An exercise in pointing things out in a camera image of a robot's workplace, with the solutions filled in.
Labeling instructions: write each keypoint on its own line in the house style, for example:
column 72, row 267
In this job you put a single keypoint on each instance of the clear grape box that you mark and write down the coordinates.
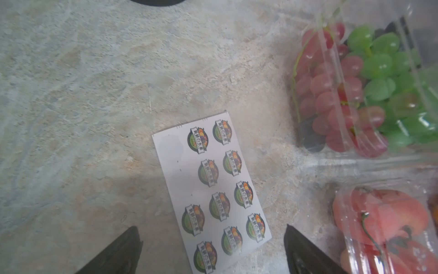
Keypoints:
column 365, row 80

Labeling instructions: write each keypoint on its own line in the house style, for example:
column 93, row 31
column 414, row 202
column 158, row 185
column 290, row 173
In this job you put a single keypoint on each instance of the fruit sticker sheet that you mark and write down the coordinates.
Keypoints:
column 218, row 211

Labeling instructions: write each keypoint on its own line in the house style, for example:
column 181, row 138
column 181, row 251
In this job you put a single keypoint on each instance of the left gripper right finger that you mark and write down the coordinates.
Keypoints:
column 304, row 257

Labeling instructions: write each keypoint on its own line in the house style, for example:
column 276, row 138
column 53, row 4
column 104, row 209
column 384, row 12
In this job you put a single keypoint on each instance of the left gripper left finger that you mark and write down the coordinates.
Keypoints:
column 120, row 257

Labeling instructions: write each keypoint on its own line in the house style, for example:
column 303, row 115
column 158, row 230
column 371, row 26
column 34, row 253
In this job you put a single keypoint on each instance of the black microphone stand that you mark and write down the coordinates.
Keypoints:
column 158, row 3

